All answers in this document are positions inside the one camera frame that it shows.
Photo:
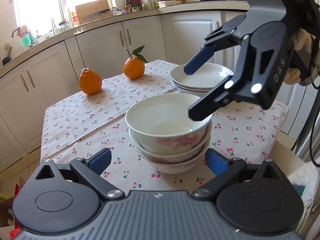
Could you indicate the white floral bowl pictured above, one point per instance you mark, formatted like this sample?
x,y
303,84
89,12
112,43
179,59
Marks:
x,y
180,167
169,158

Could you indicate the cherry print tablecloth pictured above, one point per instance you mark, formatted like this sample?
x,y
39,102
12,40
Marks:
x,y
81,125

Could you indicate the orange with green leaf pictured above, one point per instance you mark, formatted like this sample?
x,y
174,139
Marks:
x,y
134,66

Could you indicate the white kitchen cabinets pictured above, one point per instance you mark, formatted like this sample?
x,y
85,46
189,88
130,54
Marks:
x,y
50,71

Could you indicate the gloved right hand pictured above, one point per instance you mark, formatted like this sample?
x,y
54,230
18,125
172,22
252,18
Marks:
x,y
302,40

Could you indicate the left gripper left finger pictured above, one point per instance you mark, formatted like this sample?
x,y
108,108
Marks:
x,y
88,172

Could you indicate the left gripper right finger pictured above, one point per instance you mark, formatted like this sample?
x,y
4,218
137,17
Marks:
x,y
227,172

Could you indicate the wooden cutting board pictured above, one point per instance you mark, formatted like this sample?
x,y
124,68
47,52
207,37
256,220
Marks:
x,y
93,10

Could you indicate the bumpy orange without leaf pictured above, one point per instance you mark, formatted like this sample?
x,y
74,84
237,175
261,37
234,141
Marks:
x,y
90,82

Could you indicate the kitchen faucet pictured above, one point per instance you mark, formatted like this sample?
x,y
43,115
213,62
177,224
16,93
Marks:
x,y
25,36

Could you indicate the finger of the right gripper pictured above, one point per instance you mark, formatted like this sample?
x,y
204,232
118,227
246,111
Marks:
x,y
218,97
220,39

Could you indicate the white plate with fruit print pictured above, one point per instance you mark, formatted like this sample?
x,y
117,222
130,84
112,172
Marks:
x,y
208,76

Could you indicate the cardboard box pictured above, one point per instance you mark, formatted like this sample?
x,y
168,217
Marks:
x,y
9,225

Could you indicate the white bowl pink flowers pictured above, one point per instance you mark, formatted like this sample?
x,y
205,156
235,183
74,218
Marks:
x,y
162,126

